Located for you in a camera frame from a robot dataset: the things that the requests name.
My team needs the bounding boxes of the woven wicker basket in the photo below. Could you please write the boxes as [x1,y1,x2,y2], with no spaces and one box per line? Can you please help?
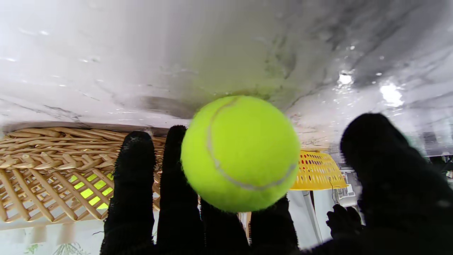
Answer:
[0,127,167,223]

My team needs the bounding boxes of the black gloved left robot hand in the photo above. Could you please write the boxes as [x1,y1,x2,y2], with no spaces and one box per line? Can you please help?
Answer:
[326,204,363,238]

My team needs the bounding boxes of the yellow-green tennis ball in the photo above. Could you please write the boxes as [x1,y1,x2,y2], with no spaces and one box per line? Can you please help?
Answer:
[180,95,301,213]
[69,173,114,209]

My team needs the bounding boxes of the printed room scene backdrop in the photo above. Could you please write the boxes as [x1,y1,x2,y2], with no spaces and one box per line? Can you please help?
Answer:
[0,191,319,255]

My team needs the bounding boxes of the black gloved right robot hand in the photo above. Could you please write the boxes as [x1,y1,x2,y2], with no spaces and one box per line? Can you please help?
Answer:
[101,113,453,255]

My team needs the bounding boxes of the yellow perforated plastic basket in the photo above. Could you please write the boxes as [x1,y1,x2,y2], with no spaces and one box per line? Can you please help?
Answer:
[290,151,349,191]

